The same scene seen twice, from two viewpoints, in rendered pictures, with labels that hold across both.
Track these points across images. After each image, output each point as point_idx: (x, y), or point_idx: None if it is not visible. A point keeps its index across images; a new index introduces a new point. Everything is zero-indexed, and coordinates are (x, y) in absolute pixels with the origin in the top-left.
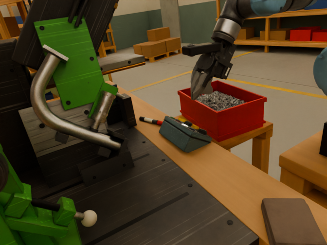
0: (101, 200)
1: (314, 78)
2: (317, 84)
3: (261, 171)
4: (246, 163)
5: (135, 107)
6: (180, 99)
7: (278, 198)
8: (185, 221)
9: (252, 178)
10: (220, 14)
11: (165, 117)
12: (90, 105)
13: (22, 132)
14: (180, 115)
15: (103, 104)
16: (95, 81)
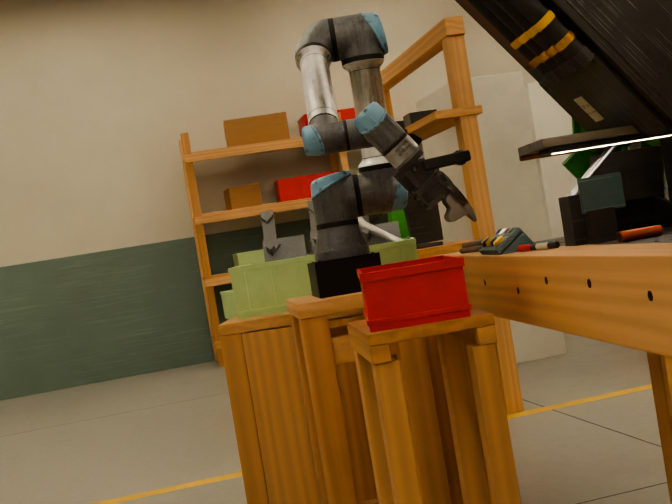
0: None
1: (407, 192)
2: (406, 197)
3: (462, 255)
4: (466, 255)
5: (566, 250)
6: (464, 278)
7: (475, 241)
8: (538, 242)
9: (473, 253)
10: (403, 130)
11: (520, 228)
12: (598, 170)
13: None
14: (475, 315)
15: None
16: None
